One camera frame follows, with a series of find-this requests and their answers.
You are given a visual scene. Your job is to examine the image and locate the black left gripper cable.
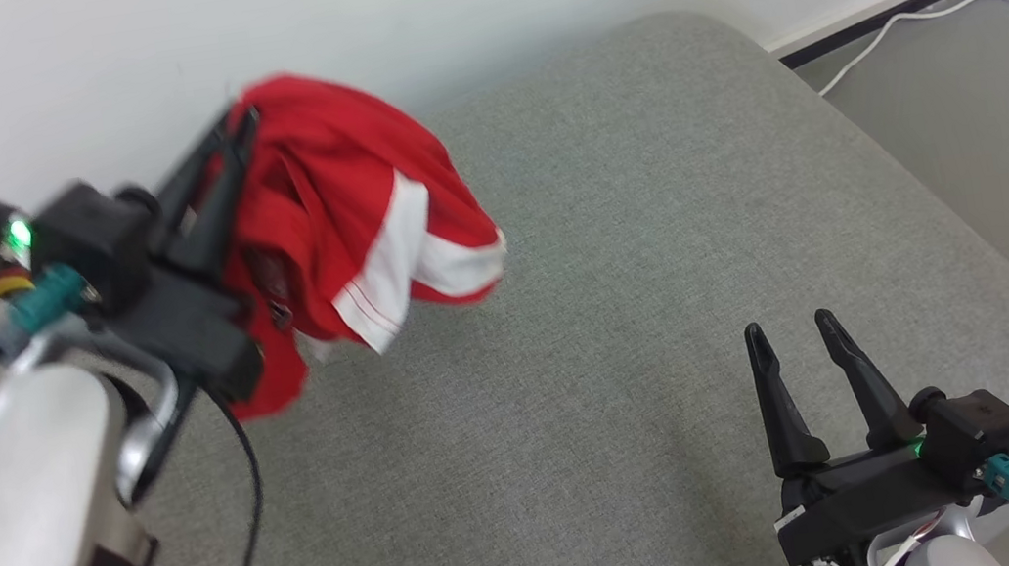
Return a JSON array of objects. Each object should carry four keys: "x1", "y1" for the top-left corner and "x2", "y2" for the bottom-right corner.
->
[{"x1": 82, "y1": 383, "x2": 275, "y2": 566}]

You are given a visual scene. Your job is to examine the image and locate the white floor cable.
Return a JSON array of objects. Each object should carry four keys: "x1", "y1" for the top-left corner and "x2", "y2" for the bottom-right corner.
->
[{"x1": 808, "y1": 0, "x2": 1009, "y2": 97}]

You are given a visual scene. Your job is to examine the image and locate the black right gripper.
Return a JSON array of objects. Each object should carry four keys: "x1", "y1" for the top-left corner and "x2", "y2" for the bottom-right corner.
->
[{"x1": 742, "y1": 289, "x2": 996, "y2": 566}]

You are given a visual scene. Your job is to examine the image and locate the teal left camera connector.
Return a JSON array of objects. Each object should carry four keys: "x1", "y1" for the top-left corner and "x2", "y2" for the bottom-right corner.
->
[{"x1": 0, "y1": 263, "x2": 95, "y2": 339}]

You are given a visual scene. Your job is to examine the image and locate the red shorts with white stripe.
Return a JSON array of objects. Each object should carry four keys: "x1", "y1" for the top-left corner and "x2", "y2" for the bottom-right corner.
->
[{"x1": 181, "y1": 47, "x2": 527, "y2": 423}]

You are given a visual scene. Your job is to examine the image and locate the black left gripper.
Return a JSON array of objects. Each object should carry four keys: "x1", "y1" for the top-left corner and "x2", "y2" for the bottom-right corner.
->
[{"x1": 64, "y1": 106, "x2": 299, "y2": 422}]

